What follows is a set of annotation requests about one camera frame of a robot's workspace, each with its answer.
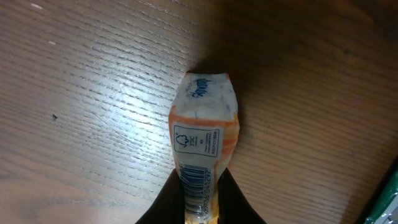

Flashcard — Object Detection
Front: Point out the orange Kleenex tissue pack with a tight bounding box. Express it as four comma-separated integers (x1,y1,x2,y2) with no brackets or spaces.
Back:
169,73,239,223

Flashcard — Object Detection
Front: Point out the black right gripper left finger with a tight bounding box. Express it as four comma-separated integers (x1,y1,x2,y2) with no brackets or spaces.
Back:
136,169,185,224

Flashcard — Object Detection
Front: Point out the green white 3M glove package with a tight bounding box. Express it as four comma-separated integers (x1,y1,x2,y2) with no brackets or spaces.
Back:
355,158,397,224

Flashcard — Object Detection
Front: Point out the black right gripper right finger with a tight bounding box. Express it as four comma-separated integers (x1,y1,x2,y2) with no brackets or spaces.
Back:
218,168,266,224

